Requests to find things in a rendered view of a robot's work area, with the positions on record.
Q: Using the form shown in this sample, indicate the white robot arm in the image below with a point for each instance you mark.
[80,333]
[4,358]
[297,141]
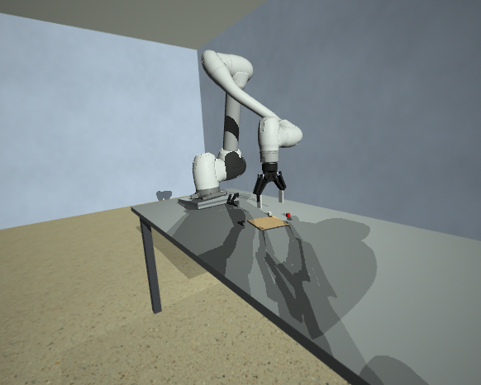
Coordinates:
[230,72]

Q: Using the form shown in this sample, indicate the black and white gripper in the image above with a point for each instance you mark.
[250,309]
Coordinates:
[269,175]

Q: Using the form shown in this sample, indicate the tan square mat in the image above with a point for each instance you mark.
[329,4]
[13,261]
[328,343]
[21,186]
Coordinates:
[267,222]

